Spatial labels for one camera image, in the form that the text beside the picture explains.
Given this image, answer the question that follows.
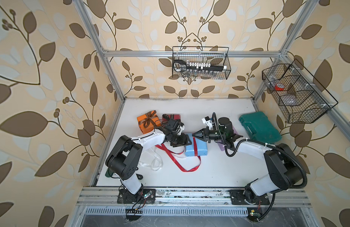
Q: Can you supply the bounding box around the black wire side basket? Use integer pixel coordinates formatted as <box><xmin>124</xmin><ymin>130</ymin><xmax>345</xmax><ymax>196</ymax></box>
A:
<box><xmin>262</xmin><ymin>59</ymin><xmax>338</xmax><ymax>124</ymax></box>

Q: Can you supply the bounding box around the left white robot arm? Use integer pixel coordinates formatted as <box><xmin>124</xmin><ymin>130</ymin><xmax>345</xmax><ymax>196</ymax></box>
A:
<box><xmin>105</xmin><ymin>121</ymin><xmax>191</xmax><ymax>195</ymax></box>

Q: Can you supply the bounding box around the orange gift box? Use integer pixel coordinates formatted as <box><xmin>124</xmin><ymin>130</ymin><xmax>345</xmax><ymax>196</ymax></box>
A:
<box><xmin>136</xmin><ymin>110</ymin><xmax>162</xmax><ymax>135</ymax></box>

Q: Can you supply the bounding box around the black wire back basket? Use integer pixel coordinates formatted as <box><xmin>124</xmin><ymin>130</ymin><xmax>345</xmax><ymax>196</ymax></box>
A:
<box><xmin>171</xmin><ymin>46</ymin><xmax>232</xmax><ymax>80</ymax></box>

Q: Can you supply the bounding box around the dark red gift box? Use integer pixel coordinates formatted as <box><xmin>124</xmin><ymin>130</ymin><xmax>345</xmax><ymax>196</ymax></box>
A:
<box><xmin>162</xmin><ymin>113</ymin><xmax>181</xmax><ymax>123</ymax></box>

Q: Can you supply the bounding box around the brown satin ribbon bow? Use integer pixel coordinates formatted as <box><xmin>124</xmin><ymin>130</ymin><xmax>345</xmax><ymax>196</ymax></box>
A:
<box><xmin>138</xmin><ymin>110</ymin><xmax>160</xmax><ymax>131</ymax></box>

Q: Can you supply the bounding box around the green plastic tool case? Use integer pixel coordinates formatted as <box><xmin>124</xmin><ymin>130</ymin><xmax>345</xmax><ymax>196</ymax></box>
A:
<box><xmin>239</xmin><ymin>112</ymin><xmax>281</xmax><ymax>144</ymax></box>

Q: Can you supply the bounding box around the purple gift box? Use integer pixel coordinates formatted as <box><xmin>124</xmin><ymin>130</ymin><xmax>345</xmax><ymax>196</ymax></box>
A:
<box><xmin>220</xmin><ymin>126</ymin><xmax>243</xmax><ymax>151</ymax></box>

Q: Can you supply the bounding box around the white satin ribbon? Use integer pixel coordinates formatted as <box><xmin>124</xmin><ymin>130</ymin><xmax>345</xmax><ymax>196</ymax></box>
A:
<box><xmin>138</xmin><ymin>148</ymin><xmax>164</xmax><ymax>171</ymax></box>

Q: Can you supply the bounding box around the blue gift box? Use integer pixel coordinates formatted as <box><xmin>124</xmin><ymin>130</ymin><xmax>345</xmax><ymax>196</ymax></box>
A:
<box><xmin>185</xmin><ymin>133</ymin><xmax>208</xmax><ymax>157</ymax></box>

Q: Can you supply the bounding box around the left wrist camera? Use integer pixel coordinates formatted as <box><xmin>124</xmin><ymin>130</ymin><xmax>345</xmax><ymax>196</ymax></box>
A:
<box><xmin>164</xmin><ymin>118</ymin><xmax>184</xmax><ymax>135</ymax></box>

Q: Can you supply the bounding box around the red item in basket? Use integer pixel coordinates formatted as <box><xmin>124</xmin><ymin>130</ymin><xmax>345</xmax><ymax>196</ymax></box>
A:
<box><xmin>274</xmin><ymin>83</ymin><xmax>285</xmax><ymax>91</ymax></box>

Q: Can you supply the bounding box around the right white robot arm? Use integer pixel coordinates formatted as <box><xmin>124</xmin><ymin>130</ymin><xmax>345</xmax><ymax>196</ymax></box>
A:
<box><xmin>192</xmin><ymin>115</ymin><xmax>308</xmax><ymax>200</ymax></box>

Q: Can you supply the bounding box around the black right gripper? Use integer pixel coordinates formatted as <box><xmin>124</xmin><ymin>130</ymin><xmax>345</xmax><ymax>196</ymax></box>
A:
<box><xmin>192</xmin><ymin>127</ymin><xmax>225</xmax><ymax>143</ymax></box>

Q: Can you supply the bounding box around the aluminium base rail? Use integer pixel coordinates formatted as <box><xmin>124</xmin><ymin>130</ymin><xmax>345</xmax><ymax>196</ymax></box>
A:
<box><xmin>76</xmin><ymin>187</ymin><xmax>311</xmax><ymax>217</ymax></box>

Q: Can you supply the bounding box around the black corrugated cable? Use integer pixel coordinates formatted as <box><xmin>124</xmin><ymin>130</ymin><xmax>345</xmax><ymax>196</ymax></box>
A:
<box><xmin>211</xmin><ymin>112</ymin><xmax>308</xmax><ymax>189</ymax></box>

